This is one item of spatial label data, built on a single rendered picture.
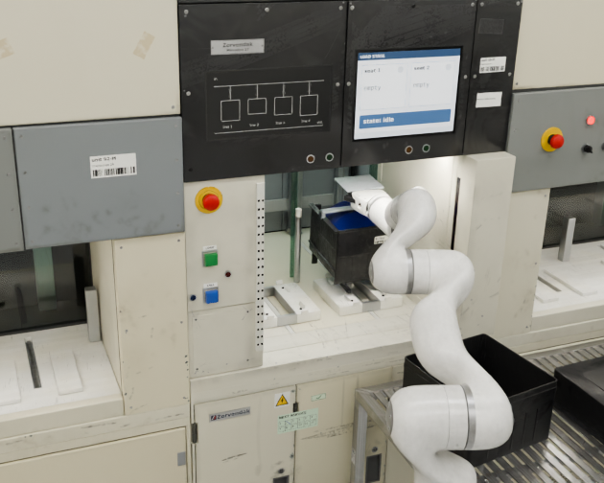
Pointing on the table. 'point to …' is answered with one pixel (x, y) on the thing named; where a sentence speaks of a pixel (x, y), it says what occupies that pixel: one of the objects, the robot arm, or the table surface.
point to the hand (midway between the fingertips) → (360, 191)
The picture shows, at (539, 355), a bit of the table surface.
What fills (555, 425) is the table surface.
